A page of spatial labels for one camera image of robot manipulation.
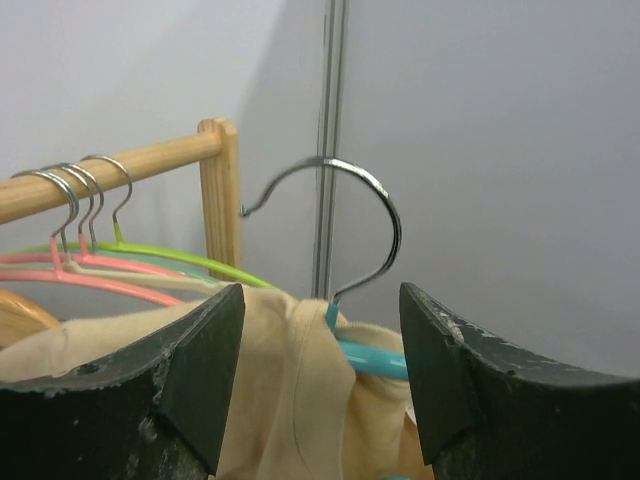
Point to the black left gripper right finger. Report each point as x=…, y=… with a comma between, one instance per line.
x=489, y=409

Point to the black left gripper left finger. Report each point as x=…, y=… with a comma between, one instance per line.
x=155, y=409

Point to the beige tan t shirt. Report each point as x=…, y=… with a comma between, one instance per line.
x=299, y=410

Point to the wooden hanger with bar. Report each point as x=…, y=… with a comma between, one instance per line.
x=21, y=318

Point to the pink plastic hanger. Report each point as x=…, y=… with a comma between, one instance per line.
x=13, y=269

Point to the cream plastic hanger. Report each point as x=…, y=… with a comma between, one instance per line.
x=125, y=271

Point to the lime green hanger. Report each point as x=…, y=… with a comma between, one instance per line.
x=87, y=240

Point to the wooden clothes rack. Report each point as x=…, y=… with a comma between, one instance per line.
x=214, y=148

